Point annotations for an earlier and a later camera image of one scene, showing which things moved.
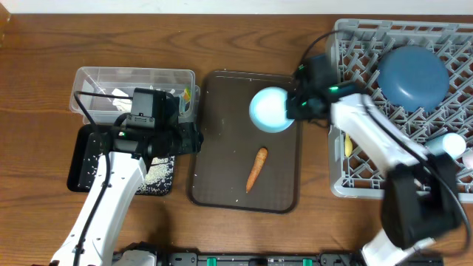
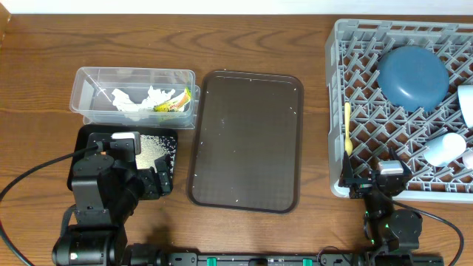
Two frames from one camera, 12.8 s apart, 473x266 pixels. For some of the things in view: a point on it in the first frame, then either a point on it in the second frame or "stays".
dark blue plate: x=413 y=78 stays
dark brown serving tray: x=220 y=174 stays
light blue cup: x=450 y=143 stays
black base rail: x=283 y=259 stays
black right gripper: x=292 y=111 → x=362 y=185
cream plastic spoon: x=348 y=145 stays
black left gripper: x=193 y=138 → x=149 y=176
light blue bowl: x=267 y=110 → x=465 y=93
